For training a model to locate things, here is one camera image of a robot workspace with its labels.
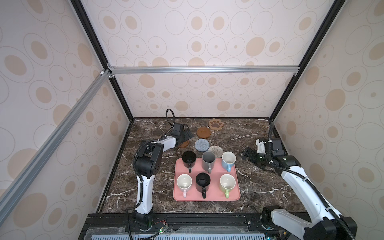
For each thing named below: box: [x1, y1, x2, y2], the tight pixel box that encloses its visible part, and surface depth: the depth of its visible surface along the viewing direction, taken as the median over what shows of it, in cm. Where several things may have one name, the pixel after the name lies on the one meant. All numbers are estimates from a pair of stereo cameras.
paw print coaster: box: [208, 118, 224, 131], surface depth 119 cm
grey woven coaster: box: [194, 138, 210, 152], surface depth 105 cm
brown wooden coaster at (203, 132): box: [196, 127, 211, 139], surface depth 114 cm
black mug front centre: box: [195, 172, 211, 199], surface depth 81 cm
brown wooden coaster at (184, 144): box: [178, 140, 190, 148], surface depth 105 cm
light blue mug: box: [221, 151, 237, 173], surface depth 89 cm
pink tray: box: [173, 158, 241, 202], surface depth 85 cm
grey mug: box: [201, 151, 216, 174], surface depth 88 cm
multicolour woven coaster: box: [208, 145, 224, 158], surface depth 102 cm
